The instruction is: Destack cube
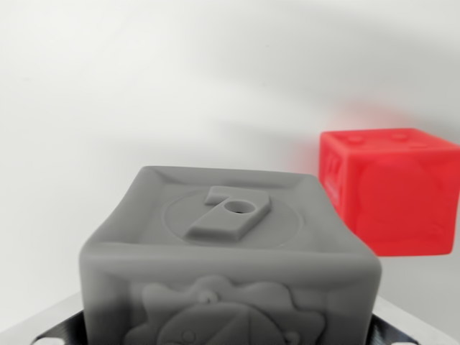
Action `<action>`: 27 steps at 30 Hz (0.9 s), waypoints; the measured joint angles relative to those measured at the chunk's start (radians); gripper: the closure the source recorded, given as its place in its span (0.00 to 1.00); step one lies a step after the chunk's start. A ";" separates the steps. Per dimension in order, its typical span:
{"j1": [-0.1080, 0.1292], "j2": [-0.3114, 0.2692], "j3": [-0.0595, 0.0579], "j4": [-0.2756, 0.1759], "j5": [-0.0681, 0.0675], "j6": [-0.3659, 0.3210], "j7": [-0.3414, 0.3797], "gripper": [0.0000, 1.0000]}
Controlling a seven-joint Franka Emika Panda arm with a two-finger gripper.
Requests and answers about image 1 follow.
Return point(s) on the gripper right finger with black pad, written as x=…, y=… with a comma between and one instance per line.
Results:
x=391, y=328

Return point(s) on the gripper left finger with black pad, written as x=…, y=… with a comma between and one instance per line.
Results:
x=61, y=327

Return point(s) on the grey cube with embossed seven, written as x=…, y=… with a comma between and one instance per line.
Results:
x=230, y=266

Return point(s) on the red cube with raised dots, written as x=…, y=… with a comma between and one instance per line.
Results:
x=399, y=194

